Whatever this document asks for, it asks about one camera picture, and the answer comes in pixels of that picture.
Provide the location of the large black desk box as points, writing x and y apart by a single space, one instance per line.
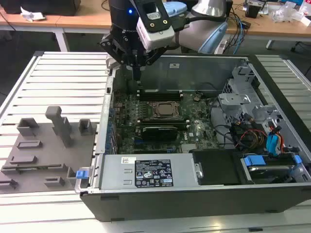
48 7

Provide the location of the green motherboard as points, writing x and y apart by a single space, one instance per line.
194 114

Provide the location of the grey power supply unit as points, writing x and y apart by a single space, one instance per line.
114 172

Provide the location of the silver chipset heatsink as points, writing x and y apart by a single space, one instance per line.
189 149

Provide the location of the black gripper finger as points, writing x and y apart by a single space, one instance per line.
155 54
114 49

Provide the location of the hard disk in blue carrier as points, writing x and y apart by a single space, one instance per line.
264 170

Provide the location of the black plastic bay cover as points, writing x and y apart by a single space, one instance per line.
216 167

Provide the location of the crumpled white paper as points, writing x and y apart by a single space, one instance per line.
31 14

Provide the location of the white power strip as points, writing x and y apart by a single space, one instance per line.
222 46

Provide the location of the blue expansion slot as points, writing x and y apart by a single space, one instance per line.
138 141

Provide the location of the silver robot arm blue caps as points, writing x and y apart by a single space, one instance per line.
206 8

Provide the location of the black computer tower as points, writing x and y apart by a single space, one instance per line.
229 7

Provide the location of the black chair base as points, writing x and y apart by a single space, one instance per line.
298 46

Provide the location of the metal drive cage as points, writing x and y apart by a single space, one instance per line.
233 102

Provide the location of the green RAM stick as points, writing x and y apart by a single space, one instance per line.
36 167
160 91

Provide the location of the small black device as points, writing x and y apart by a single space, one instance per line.
252 11

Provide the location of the black open PC case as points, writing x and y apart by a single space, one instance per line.
170 206

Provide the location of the grey parts rack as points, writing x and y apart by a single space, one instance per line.
48 150

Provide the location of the silver CPU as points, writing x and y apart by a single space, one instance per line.
168 109

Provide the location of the clear plastic bags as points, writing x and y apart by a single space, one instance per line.
288 12

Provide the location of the small black box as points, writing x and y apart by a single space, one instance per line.
246 25

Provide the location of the blue release latch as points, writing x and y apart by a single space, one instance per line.
82 174

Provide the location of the grey plastic case latch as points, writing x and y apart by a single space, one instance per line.
111 63

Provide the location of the wooden desk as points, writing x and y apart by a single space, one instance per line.
85 21

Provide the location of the silver coin battery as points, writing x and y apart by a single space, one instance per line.
196 98

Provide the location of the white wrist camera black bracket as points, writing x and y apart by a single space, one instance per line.
155 40

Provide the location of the black graphics card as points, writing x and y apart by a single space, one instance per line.
159 133

